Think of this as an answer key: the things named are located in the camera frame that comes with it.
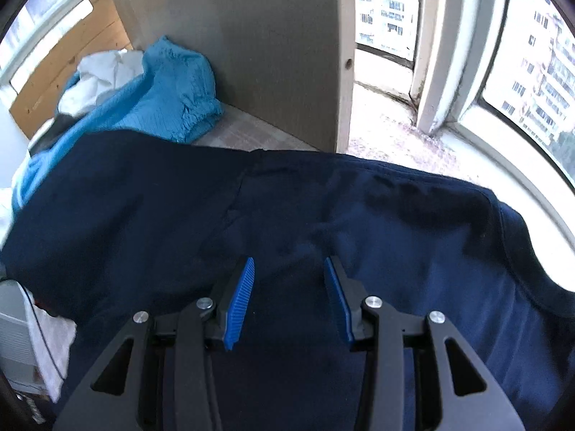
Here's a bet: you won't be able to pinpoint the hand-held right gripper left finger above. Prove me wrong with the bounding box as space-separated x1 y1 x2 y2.
53 257 256 431

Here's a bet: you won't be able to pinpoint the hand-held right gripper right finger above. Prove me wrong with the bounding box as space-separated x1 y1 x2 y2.
324 256 525 431

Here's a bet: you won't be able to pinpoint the navy blue garment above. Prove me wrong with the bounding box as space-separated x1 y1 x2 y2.
0 129 575 431

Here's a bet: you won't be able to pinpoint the plaid bed sheet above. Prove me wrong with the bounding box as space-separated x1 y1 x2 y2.
191 102 321 152

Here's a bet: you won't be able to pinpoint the white hanging cloth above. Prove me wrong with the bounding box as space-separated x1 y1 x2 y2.
27 301 78 404

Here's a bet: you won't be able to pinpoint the light blue knitted sweater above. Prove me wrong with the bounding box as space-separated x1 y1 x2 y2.
11 35 225 216

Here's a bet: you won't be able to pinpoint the white ribbed appliance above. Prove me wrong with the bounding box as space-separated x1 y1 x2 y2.
0 279 48 389

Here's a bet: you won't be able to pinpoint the white crumpled cloth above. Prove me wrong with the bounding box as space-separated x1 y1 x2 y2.
57 49 147 116

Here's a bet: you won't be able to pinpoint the wooden headboard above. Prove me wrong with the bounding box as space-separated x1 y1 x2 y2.
9 0 134 141

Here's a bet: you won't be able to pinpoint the apartment buildings outside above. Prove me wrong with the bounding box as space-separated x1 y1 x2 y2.
355 0 575 167

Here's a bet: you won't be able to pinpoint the white bay window frame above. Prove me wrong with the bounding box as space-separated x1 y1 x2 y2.
353 0 575 252

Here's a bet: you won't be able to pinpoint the white side window frame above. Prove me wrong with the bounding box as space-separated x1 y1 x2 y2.
0 0 105 97

